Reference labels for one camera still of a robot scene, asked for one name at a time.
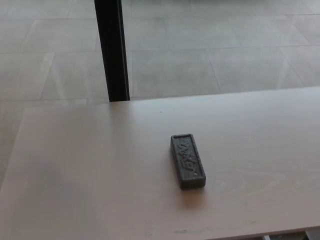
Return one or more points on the dark grey rectangular board eraser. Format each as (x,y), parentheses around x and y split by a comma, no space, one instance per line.
(188,162)

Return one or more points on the black vertical metal post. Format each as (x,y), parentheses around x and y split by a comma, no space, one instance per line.
(112,50)

